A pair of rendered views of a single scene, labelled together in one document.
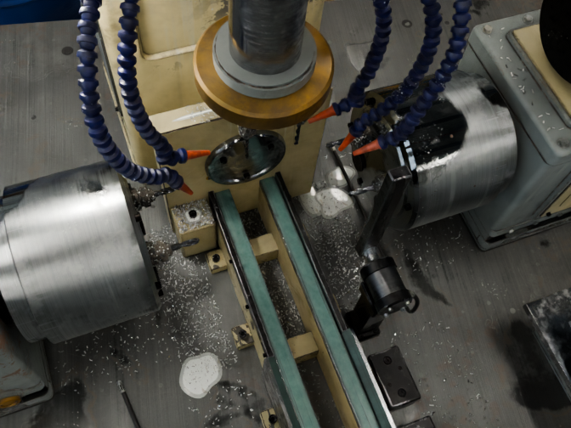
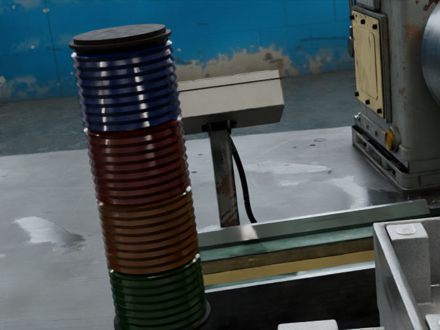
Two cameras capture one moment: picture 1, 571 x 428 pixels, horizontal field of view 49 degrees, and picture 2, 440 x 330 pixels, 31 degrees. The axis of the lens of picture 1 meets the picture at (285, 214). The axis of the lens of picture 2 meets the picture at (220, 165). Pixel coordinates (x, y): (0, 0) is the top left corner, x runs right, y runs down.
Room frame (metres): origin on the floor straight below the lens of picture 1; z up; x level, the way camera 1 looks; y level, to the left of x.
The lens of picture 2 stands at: (0.41, -0.88, 1.27)
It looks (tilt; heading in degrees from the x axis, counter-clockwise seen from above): 17 degrees down; 115
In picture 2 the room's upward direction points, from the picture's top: 7 degrees counter-clockwise
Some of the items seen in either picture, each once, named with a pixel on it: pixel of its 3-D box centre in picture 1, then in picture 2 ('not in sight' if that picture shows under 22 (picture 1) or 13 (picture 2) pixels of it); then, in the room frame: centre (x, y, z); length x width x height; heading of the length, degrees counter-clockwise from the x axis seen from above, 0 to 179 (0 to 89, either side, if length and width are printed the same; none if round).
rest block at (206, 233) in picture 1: (195, 227); not in sight; (0.51, 0.17, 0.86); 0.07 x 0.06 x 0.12; 119
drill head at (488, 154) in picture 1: (440, 144); not in sight; (0.66, -0.25, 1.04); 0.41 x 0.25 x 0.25; 119
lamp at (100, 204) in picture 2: not in sight; (148, 222); (0.17, -0.48, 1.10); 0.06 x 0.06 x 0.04
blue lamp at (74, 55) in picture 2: not in sight; (127, 82); (0.17, -0.48, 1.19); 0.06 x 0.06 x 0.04
